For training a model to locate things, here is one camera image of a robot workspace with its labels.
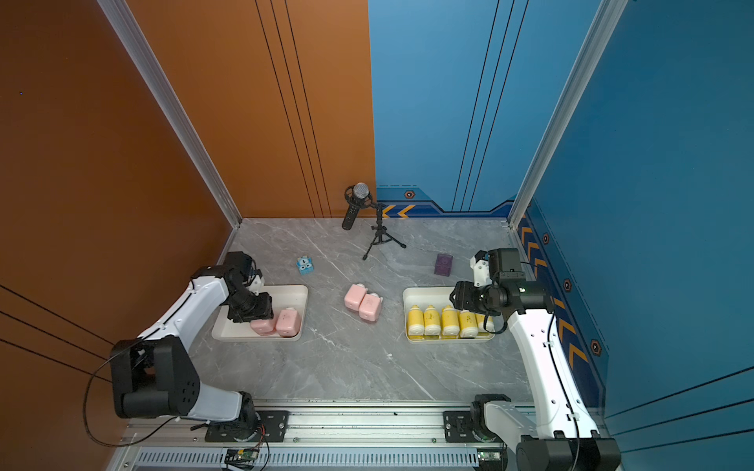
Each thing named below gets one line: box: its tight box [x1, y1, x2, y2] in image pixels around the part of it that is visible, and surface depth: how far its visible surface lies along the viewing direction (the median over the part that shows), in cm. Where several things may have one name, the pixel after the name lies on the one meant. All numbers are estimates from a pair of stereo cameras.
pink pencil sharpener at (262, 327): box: [250, 318, 276, 336], surface depth 84 cm
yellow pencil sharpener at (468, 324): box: [459, 309, 480, 339], surface depth 85 cm
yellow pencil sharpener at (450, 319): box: [440, 304, 460, 340], surface depth 86 cm
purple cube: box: [433, 253, 453, 277], surface depth 104 cm
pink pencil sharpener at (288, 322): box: [275, 307, 302, 338], surface depth 86 cm
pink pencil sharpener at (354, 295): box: [343, 282, 369, 312], surface depth 92 cm
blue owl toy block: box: [296, 255, 315, 276], surface depth 107 cm
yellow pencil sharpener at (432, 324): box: [423, 304, 441, 340], surface depth 86 cm
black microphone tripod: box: [362, 204, 407, 262], surface depth 110 cm
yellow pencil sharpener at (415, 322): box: [407, 304, 425, 337], surface depth 86 cm
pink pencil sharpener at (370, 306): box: [358, 292, 383, 322], surface depth 90 cm
